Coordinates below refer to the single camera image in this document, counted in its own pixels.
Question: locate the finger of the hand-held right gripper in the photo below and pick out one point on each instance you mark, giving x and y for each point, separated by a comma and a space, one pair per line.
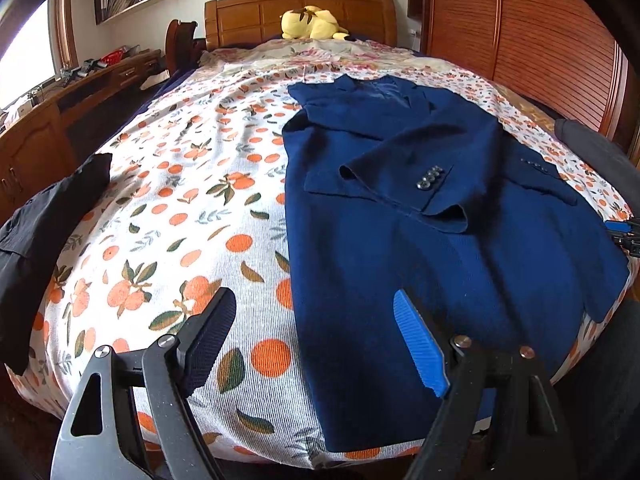
627, 245

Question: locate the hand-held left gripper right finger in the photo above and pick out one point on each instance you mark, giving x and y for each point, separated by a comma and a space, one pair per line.
422, 345

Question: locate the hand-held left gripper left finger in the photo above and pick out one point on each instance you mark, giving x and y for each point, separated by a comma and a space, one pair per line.
210, 340

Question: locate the navy blue suit jacket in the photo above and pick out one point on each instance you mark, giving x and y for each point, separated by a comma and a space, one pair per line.
400, 240

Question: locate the grey folded garment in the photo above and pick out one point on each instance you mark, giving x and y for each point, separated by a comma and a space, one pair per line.
590, 155

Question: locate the orange fruit print bed sheet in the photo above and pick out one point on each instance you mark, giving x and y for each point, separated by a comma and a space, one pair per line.
190, 200

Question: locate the black folded garment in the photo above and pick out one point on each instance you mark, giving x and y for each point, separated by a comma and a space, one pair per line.
35, 240

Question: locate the wooden louvered wardrobe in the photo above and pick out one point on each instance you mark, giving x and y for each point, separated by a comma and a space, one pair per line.
525, 25

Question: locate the dark navy bed sheet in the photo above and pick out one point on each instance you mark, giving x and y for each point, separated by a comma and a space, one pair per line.
165, 92

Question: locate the wooden desk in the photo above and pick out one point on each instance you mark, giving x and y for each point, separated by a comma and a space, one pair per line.
30, 150

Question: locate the pink floral blanket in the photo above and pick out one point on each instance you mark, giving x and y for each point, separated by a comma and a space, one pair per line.
280, 57

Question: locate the wooden chair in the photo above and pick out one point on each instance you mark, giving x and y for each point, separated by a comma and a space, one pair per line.
180, 45

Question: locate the black devices on desk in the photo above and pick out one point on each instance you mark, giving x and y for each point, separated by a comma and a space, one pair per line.
85, 69

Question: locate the red bowl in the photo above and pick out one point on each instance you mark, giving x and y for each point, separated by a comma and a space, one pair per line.
112, 56

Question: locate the wooden bed headboard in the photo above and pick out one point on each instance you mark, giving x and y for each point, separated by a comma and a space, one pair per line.
240, 17

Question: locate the yellow plush toy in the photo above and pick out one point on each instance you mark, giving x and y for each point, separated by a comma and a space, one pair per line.
310, 25

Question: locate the window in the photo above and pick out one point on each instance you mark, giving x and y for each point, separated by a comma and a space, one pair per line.
30, 55

